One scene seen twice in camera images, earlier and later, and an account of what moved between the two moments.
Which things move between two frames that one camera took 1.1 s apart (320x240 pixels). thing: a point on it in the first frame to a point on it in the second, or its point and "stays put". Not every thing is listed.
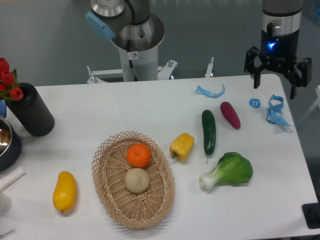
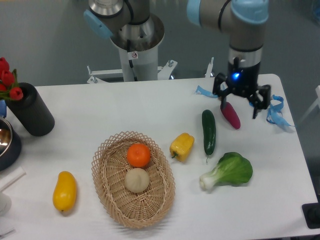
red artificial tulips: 9,88 stays put
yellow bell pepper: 181,147 stays put
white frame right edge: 317,102 stays put
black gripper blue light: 279,46 to 242,78
